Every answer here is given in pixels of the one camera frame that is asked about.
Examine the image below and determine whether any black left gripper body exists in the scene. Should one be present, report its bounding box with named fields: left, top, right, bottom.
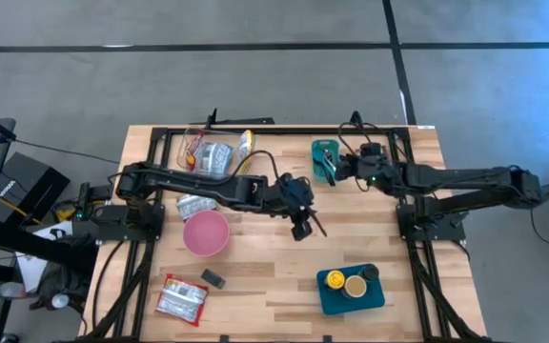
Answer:
left=274, top=173, right=315, bottom=218

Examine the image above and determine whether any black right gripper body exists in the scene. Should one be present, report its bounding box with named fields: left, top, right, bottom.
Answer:
left=345, top=141, right=402, bottom=194

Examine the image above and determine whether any long dark metal spoon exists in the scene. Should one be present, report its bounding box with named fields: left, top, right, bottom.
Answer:
left=315, top=151, right=338, bottom=187

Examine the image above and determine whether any yellow-lid spice jar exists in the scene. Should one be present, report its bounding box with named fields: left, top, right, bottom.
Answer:
left=325, top=269, right=347, bottom=291

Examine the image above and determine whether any white ramen noodle packet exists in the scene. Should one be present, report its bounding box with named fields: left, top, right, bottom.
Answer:
left=236, top=129, right=257, bottom=166

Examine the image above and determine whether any black-lid spice jar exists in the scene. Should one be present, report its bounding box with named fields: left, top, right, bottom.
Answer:
left=358, top=263, right=380, bottom=282

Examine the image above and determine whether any beige-lid seasoning jar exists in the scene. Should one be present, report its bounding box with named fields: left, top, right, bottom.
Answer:
left=342, top=274, right=368, bottom=299

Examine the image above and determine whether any white blue ramen packet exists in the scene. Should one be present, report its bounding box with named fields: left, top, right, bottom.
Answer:
left=193, top=141, right=234, bottom=177

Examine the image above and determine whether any small dark green box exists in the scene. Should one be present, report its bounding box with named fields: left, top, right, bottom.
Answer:
left=200, top=268, right=227, bottom=290

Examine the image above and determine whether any silver green foil packet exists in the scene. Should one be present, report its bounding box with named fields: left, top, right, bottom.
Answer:
left=175, top=193, right=218, bottom=221

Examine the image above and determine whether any red yellow ramen packet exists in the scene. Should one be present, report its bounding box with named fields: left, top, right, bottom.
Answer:
left=184, top=131, right=205, bottom=172

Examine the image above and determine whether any red-edged white ramen packet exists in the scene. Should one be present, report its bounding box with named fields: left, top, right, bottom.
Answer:
left=154, top=273, right=210, bottom=327

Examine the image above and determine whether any mint green plastic basket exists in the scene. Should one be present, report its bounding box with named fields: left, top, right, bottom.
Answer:
left=311, top=137, right=343, bottom=185

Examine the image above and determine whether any dark teal plastic tray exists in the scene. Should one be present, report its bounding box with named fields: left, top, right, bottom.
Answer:
left=315, top=263, right=386, bottom=316

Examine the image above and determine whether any pink plastic bowl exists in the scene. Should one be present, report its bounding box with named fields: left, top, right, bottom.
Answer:
left=181, top=210, right=231, bottom=258

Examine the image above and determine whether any clear plastic container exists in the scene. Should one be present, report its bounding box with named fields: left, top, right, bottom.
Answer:
left=177, top=127, right=257, bottom=175

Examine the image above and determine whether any black desk beam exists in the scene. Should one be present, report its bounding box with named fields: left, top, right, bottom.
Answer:
left=0, top=216, right=99, bottom=277

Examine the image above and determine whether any black equipment box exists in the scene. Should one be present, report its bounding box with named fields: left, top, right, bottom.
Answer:
left=0, top=151, right=71, bottom=225

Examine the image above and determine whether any white paper sheet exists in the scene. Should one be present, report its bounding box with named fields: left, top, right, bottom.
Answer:
left=16, top=219, right=74, bottom=293

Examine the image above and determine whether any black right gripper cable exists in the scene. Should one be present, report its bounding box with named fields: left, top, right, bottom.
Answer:
left=338, top=121, right=367, bottom=154

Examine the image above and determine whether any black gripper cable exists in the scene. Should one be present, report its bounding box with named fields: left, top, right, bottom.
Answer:
left=338, top=121, right=367, bottom=154
left=229, top=150, right=281, bottom=185

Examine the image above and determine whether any thick black cable arch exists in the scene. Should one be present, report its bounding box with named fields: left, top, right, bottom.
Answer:
left=348, top=110, right=380, bottom=131

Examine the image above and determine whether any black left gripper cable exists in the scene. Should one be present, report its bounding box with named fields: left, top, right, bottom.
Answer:
left=229, top=150, right=281, bottom=185

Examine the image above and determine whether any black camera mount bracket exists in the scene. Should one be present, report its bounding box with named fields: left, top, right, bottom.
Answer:
left=205, top=108, right=275, bottom=128

